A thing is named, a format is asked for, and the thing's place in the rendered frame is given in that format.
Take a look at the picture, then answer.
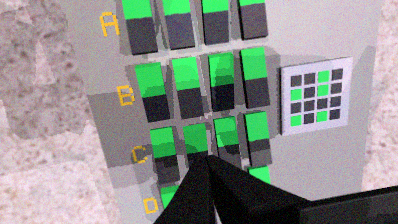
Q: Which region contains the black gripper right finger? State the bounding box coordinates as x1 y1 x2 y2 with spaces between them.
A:
205 155 398 224

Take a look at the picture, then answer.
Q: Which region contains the grey switch panel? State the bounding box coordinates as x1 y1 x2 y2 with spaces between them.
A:
59 0 382 224

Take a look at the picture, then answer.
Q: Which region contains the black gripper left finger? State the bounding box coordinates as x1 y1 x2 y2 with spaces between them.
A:
154 156 216 224

